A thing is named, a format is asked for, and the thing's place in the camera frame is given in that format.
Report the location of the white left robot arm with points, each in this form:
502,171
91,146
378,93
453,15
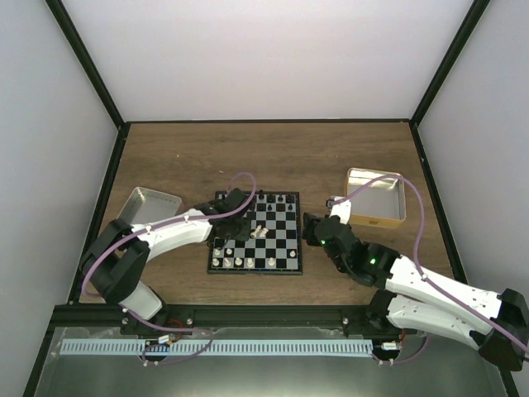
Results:
115,262

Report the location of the pile of white chess pieces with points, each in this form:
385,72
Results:
259,232

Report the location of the pink metal tin box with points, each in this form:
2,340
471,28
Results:
147,205

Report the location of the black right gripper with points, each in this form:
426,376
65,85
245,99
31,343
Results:
309,229

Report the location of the black white chess board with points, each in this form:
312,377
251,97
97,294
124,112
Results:
283,236

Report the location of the row of black chess pieces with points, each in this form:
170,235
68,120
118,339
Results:
276,201

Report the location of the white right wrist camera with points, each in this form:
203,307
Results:
339,207

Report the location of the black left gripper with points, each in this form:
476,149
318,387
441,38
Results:
245,233

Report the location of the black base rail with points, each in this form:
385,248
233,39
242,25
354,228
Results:
350,319

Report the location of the gold metal tin box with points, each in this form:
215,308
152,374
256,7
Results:
382,204

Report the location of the light blue cable duct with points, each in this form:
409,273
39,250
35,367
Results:
130,347

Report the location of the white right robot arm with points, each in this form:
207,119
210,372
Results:
494,324

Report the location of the black enclosure frame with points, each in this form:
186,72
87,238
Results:
307,156

